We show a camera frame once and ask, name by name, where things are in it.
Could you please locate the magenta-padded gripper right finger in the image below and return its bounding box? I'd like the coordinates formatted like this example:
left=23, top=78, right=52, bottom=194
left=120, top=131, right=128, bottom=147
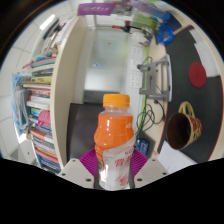
left=128, top=148, right=170, bottom=190

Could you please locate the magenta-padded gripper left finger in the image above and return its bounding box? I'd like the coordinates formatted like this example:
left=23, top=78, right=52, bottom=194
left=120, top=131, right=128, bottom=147
left=58, top=147, right=100, bottom=190

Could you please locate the orange drink bottle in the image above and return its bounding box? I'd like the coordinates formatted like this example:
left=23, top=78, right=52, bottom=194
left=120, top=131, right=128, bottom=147
left=93, top=93, right=137, bottom=191

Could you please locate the purple blue water bottle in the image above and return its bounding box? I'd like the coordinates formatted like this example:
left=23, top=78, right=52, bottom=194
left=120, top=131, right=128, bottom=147
left=131, top=2, right=173, bottom=22

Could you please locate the small blue box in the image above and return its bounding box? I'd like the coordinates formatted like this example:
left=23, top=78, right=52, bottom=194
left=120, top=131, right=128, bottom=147
left=136, top=138, right=150, bottom=156

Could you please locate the white written paper sheet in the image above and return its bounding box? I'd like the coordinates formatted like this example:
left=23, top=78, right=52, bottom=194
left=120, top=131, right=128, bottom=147
left=156, top=139, right=198, bottom=174

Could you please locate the black computer monitor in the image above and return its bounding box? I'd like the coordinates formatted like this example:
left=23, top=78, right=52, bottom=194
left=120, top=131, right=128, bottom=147
left=65, top=102, right=105, bottom=163

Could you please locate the yellow floral mug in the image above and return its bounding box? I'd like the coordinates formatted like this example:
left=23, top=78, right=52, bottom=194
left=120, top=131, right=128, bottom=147
left=166, top=100, right=203, bottom=151

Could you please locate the white shelf with books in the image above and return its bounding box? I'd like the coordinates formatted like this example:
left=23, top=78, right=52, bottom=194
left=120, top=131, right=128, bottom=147
left=11, top=14, right=89, bottom=174

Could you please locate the black red-edged desk mat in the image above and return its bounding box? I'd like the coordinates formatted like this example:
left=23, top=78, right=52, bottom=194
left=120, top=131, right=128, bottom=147
left=156, top=24, right=224, bottom=164

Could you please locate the grey metal laptop stand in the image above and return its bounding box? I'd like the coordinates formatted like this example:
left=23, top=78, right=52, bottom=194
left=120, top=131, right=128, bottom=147
left=137, top=54, right=173, bottom=103

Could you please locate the flat round red coaster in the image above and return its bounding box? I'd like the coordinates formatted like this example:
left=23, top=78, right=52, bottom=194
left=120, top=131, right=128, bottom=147
left=188, top=61, right=208, bottom=89

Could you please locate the white paper napkin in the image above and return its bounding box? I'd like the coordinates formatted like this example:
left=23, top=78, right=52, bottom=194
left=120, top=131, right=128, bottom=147
left=189, top=28, right=221, bottom=79

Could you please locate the rectangular ceiling light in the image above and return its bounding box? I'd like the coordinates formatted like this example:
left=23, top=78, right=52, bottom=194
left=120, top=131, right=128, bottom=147
left=39, top=13, right=57, bottom=31

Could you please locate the black cable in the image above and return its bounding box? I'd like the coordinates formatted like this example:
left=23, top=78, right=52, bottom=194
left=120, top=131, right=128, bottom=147
left=134, top=99, right=166, bottom=139

